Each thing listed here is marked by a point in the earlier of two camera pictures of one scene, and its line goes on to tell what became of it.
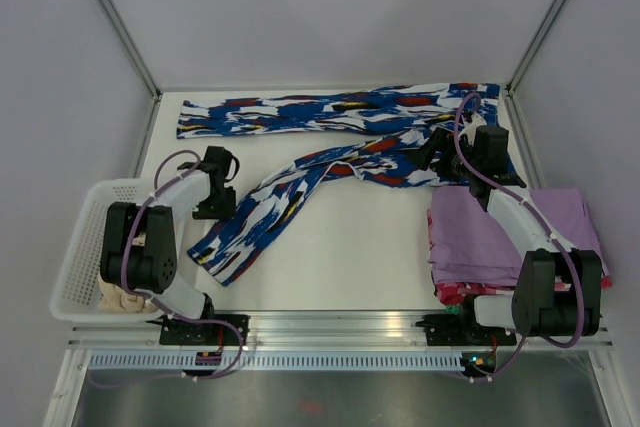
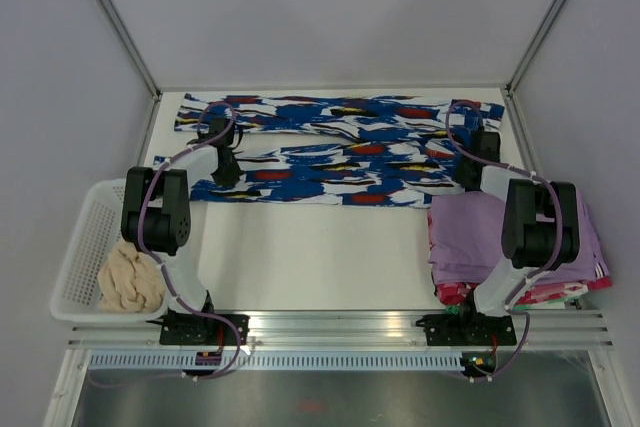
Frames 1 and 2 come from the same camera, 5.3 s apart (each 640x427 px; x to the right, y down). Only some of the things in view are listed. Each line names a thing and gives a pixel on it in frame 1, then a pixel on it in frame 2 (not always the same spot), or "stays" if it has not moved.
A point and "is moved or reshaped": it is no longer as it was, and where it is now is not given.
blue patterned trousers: [234, 238] is moved or reshaped
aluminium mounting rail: [323, 330] stays
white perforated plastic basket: [74, 296] stays
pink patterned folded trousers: [455, 294] stays
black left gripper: [227, 213] -> [231, 179]
